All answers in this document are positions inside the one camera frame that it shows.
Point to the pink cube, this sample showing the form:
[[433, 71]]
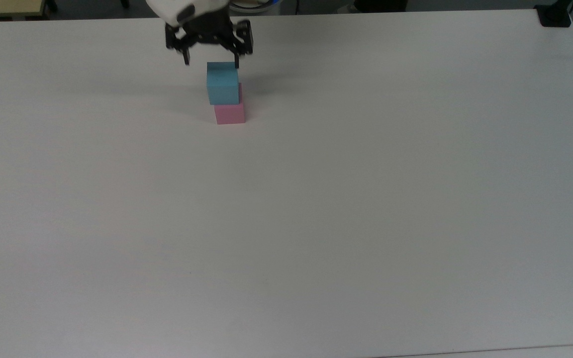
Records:
[[230, 115]]

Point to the black clamp mount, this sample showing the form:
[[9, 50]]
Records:
[[555, 15]]

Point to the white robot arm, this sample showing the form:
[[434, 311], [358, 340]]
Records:
[[167, 7]]

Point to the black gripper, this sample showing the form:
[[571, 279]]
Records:
[[209, 30]]

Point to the wooden table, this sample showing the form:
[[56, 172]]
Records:
[[3, 6]]

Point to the blue cube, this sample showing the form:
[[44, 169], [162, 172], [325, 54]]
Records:
[[223, 84]]

